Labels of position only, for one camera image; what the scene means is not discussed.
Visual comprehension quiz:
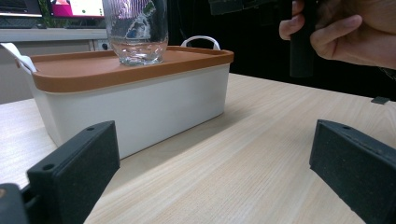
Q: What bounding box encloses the computer monitor pink screen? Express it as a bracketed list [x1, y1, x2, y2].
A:
[46, 0, 106, 20]

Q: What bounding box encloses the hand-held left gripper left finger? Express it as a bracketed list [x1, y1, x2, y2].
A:
[26, 120, 121, 224]

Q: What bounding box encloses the grey tape piece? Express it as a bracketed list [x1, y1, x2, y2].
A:
[370, 95, 391, 105]

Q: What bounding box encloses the dark computer monitor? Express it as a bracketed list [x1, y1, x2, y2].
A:
[0, 0, 44, 19]

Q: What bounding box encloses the glass jar with green lid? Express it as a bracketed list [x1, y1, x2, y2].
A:
[102, 0, 170, 67]

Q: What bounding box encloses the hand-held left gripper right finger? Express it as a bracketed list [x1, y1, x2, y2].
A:
[308, 119, 396, 224]

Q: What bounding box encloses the white storage box orange lid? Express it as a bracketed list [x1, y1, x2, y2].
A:
[0, 35, 235, 161]

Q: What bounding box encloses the white wall socket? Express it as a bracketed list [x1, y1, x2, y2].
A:
[92, 38, 110, 52]

